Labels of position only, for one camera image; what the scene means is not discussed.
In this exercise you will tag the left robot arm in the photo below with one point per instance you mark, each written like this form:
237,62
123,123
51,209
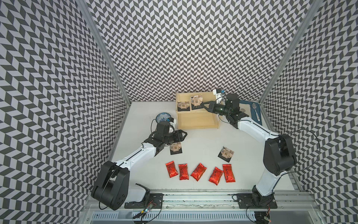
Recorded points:
112,187

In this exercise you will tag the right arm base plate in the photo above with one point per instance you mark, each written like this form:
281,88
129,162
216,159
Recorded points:
255,200

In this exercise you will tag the wooden two-tier shelf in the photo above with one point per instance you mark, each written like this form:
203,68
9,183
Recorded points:
196,119

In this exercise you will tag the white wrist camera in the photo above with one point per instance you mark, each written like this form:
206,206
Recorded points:
173,123
219,95

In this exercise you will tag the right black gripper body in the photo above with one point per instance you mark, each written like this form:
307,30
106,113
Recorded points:
222,108

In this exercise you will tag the white handled spoon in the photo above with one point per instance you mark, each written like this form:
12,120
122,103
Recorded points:
254,106

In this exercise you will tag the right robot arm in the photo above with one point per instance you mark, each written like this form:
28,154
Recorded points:
279,155

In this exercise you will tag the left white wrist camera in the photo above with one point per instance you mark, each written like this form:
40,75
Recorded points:
173,123

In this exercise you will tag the black floral tea bag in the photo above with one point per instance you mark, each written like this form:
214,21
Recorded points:
176,148
226,154
183,106
196,102

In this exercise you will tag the aluminium front rail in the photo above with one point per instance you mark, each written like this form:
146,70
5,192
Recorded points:
229,200

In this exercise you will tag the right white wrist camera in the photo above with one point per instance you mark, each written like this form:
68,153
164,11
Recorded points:
219,95

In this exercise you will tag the teal tray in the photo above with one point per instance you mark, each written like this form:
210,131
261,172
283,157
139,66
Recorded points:
252,109

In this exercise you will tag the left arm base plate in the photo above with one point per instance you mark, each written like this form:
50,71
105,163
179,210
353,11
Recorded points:
155,198

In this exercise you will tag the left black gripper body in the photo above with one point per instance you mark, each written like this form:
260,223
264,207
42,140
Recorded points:
171,137

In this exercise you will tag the blue white ceramic bowl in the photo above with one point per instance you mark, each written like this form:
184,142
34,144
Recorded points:
163,117

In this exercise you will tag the red tea bag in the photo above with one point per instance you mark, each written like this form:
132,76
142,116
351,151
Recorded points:
198,172
183,171
228,173
216,176
172,172

